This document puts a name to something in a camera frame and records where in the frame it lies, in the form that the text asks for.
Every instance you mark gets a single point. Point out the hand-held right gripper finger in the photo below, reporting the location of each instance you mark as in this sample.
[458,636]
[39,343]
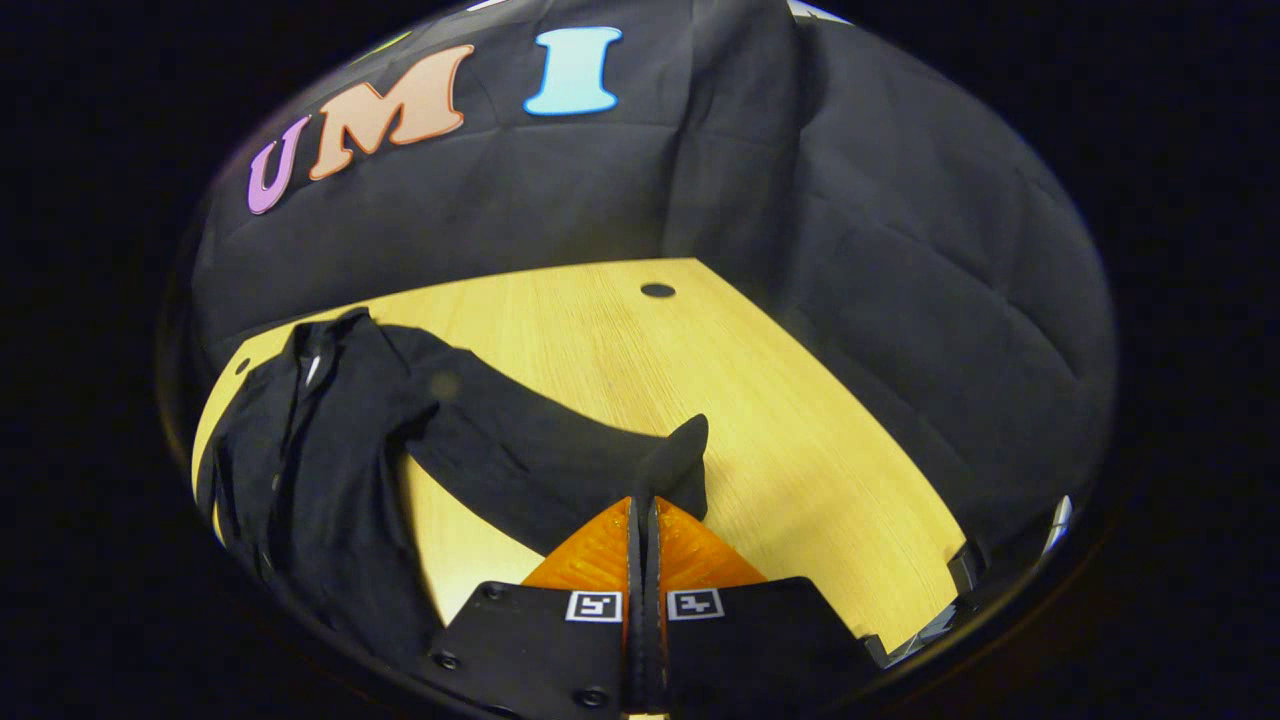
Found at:
[654,620]
[636,620]

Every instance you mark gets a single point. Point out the black buttoned shirt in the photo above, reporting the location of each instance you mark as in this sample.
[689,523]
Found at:
[330,480]

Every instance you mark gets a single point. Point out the black backdrop cloth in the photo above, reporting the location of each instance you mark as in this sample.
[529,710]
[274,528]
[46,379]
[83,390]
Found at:
[860,250]

